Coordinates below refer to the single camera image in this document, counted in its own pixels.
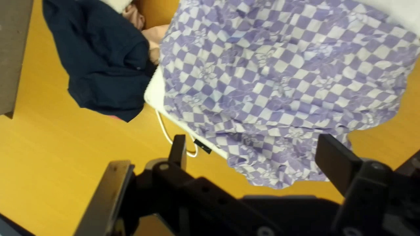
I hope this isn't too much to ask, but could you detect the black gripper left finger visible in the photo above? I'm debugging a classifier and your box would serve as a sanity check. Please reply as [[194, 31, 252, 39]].
[[72, 134, 264, 236]]

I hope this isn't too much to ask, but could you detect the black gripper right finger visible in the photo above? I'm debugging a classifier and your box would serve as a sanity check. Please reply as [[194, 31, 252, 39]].
[[314, 133, 420, 236]]

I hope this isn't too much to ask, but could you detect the purple checkered cloth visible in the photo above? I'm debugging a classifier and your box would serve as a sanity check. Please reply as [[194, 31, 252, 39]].
[[158, 0, 420, 191]]

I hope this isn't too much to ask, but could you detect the dark navy cloth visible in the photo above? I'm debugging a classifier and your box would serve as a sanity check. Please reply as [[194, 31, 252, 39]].
[[41, 0, 159, 124]]

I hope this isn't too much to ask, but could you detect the pink cloth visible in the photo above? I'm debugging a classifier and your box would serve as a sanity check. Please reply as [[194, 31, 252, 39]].
[[121, 0, 171, 67]]

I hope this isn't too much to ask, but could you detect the beige terry cloth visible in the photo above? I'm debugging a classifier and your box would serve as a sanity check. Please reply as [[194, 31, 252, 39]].
[[104, 0, 135, 14]]

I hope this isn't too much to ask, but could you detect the brown cardboard box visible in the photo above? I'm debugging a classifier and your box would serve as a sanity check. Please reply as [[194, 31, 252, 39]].
[[0, 0, 35, 120]]

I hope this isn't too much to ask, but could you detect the white cord loop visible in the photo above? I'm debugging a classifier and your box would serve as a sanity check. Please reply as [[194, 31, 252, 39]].
[[154, 108, 201, 159]]

